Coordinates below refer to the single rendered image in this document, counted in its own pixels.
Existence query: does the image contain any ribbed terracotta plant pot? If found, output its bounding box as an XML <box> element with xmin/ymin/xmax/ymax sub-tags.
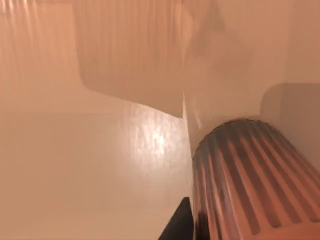
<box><xmin>191</xmin><ymin>118</ymin><xmax>320</xmax><ymax>240</ymax></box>

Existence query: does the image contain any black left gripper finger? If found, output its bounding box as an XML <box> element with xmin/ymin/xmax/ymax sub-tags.
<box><xmin>159</xmin><ymin>196</ymin><xmax>196</xmax><ymax>240</ymax></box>

